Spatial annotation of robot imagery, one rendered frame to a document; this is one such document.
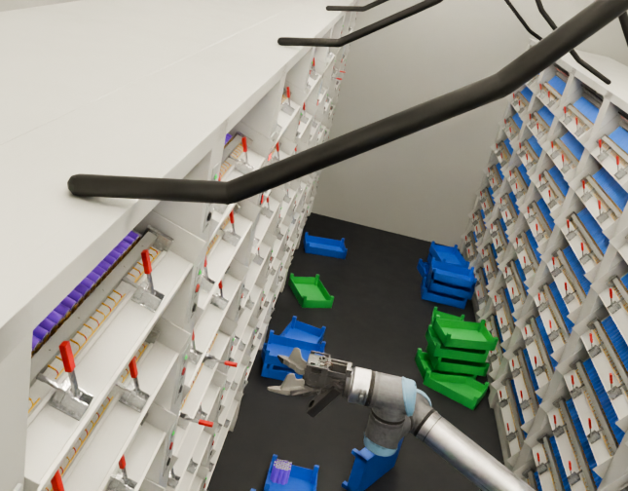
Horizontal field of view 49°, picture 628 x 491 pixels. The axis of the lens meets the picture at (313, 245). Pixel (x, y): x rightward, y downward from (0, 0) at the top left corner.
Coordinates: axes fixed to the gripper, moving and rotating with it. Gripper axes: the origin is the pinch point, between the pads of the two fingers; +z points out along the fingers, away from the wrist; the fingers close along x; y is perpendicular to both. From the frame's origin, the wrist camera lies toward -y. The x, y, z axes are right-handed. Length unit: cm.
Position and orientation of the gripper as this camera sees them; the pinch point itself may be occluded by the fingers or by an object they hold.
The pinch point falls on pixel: (271, 373)
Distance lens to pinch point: 180.7
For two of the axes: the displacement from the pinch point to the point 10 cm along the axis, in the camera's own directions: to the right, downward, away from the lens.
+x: -1.2, 3.8, -9.2
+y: 1.8, -9.0, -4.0
